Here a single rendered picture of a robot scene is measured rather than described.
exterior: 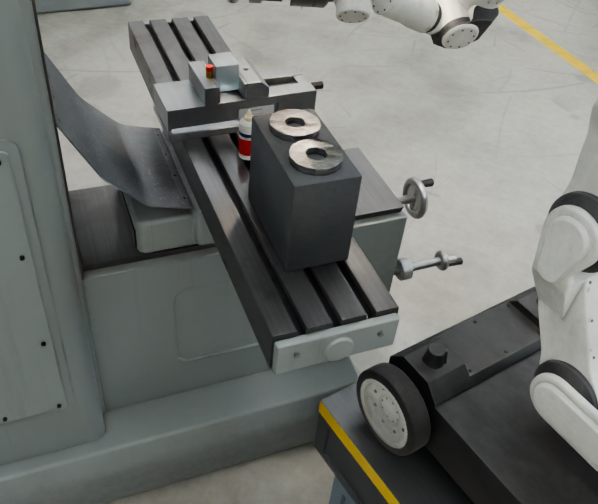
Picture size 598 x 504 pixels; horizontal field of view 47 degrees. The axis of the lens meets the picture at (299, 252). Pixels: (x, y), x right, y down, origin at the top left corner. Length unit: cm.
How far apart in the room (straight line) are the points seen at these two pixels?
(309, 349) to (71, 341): 63
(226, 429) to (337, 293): 79
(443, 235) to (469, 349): 127
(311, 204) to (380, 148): 213
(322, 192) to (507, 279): 166
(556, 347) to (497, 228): 155
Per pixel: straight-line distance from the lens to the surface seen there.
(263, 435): 192
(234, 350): 184
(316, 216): 114
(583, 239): 122
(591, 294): 134
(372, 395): 158
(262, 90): 154
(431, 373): 148
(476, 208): 300
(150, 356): 176
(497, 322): 166
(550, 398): 142
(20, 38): 120
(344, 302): 117
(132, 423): 187
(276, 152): 116
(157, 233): 150
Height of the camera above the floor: 173
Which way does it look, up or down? 42 degrees down
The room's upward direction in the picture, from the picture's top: 6 degrees clockwise
